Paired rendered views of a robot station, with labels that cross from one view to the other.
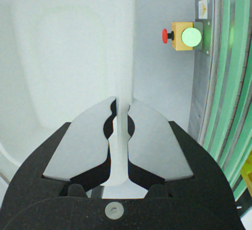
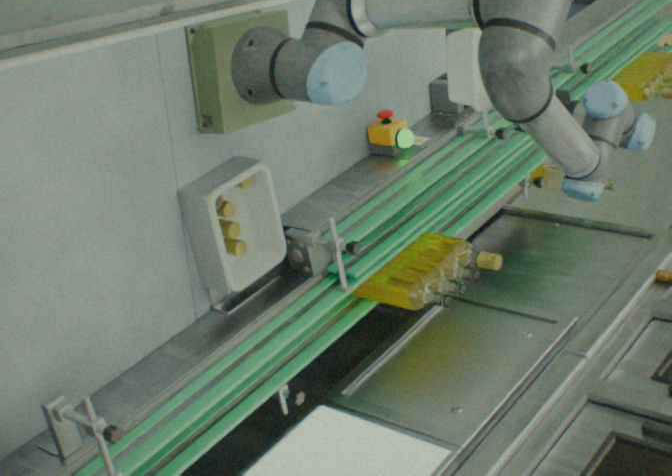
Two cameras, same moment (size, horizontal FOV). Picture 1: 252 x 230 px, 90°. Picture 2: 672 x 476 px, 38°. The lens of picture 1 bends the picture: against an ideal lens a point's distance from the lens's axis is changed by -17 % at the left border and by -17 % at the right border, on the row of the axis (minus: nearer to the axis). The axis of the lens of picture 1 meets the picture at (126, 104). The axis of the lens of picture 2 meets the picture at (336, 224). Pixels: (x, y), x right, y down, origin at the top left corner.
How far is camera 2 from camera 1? 2.16 m
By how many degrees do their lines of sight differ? 83
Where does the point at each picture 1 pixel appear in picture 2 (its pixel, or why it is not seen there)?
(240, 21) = (458, 157)
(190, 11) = not seen: hidden behind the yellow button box
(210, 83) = (396, 173)
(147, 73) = (339, 109)
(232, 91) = (430, 180)
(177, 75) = (342, 149)
